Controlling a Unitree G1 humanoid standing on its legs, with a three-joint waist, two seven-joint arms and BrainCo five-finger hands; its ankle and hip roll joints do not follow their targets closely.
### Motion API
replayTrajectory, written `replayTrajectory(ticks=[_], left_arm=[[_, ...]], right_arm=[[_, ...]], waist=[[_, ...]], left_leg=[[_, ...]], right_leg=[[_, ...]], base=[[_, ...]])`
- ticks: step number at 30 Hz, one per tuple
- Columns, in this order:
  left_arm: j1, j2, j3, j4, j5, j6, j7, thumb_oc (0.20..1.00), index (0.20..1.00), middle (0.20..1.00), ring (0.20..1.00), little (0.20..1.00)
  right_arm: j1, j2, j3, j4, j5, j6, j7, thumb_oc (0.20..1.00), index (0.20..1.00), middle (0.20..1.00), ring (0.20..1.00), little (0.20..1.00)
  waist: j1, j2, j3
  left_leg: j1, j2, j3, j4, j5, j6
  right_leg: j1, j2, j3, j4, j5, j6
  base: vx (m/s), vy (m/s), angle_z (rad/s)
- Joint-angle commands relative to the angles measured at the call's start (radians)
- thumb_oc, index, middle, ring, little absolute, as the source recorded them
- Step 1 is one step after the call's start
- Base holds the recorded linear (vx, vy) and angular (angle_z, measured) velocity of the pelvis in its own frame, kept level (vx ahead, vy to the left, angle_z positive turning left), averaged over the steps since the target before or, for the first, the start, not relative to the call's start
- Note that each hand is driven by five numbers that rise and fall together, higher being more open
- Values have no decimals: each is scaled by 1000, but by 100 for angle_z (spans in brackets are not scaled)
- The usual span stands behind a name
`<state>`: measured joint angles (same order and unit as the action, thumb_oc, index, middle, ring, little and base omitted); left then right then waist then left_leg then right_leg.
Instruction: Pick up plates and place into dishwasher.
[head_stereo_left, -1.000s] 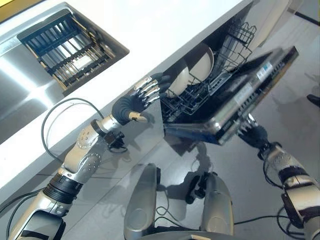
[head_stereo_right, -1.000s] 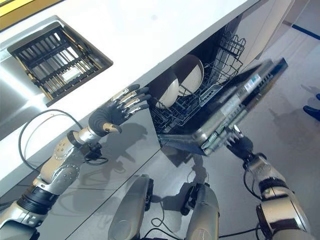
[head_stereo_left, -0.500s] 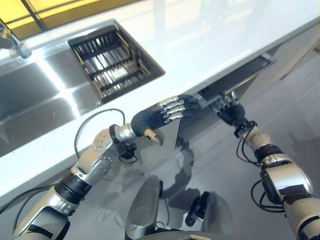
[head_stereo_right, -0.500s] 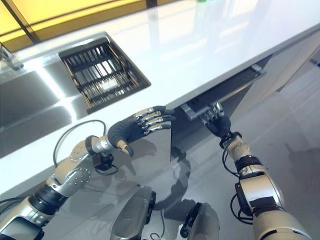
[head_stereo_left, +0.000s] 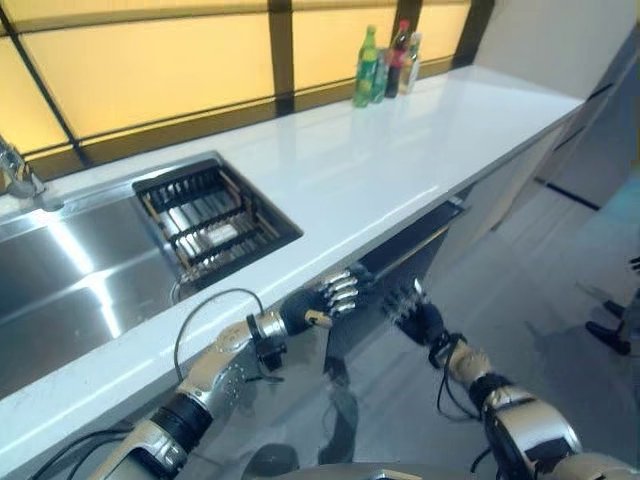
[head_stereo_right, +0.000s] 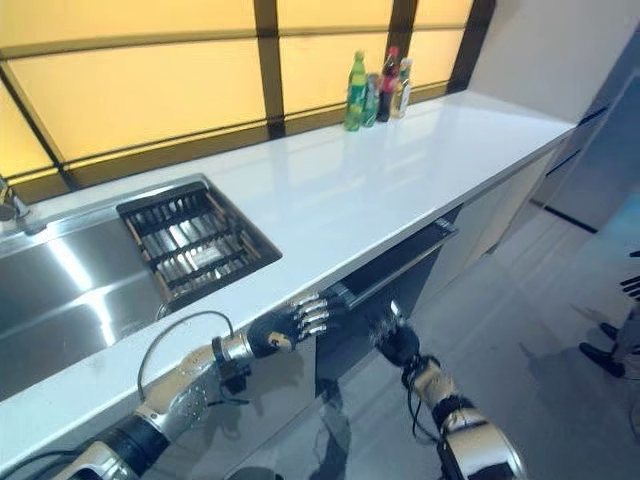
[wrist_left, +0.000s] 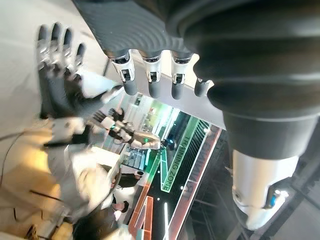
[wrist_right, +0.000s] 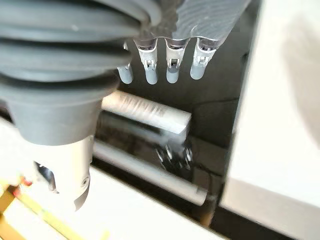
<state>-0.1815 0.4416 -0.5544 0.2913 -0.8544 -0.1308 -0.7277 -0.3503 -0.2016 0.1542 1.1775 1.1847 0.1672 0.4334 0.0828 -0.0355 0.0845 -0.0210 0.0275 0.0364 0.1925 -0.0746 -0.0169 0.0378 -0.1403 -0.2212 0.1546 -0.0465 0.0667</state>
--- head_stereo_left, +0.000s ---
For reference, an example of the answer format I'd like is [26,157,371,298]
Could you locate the stainless steel sink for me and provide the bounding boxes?
[0,151,305,401]

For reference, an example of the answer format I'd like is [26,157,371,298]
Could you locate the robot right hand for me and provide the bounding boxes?
[382,284,446,347]

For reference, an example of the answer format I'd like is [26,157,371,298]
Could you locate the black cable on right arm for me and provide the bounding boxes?
[435,344,484,420]

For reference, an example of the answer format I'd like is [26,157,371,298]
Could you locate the dark sauce bottle red cap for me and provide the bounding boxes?
[384,19,412,99]

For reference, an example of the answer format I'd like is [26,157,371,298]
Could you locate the clear oil bottle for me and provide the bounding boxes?
[399,32,423,95]

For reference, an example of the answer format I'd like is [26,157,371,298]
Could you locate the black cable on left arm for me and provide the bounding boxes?
[173,287,266,386]

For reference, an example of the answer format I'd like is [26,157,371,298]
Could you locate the dishwasher door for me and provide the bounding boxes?
[324,197,471,381]

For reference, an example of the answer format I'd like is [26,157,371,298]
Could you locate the large green soda bottle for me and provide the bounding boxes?
[352,25,380,109]

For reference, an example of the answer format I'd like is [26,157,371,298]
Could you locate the black tripod legs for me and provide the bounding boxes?
[584,257,640,357]

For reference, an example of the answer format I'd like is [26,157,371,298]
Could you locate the white countertop cabinet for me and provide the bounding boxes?
[464,107,586,251]

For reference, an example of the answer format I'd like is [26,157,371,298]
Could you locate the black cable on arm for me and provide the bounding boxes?
[173,287,266,386]
[435,344,484,420]

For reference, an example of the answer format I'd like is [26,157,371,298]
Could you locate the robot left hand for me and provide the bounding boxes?
[279,265,375,336]

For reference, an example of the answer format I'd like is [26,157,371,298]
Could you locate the chrome faucet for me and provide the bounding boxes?
[0,133,65,211]

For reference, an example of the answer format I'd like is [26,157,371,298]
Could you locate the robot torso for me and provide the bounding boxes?
[279,460,501,480]

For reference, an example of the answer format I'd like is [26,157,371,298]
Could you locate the black dish rack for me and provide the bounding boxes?
[132,162,304,287]

